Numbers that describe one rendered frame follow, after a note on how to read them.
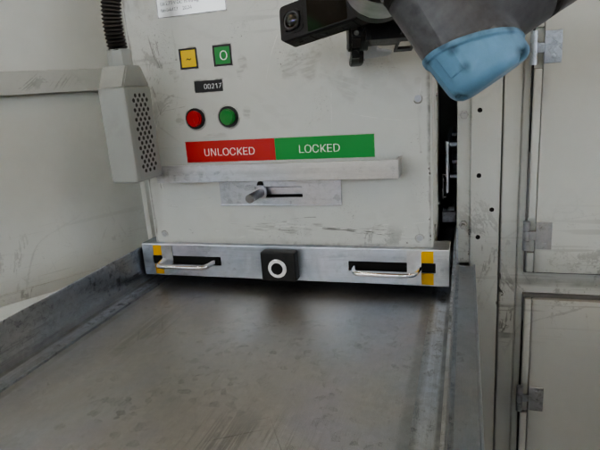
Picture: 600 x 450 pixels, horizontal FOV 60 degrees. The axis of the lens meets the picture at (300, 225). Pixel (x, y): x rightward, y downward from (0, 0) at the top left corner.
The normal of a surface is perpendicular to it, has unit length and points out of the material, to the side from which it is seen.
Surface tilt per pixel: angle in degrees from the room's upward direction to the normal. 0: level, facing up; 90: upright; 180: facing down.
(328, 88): 90
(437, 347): 0
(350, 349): 0
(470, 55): 93
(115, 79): 61
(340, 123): 90
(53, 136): 90
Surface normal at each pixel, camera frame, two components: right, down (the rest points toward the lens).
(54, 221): 0.68, 0.14
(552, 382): -0.29, 0.26
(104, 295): 0.95, 0.01
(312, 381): -0.07, -0.96
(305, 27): -0.57, 0.00
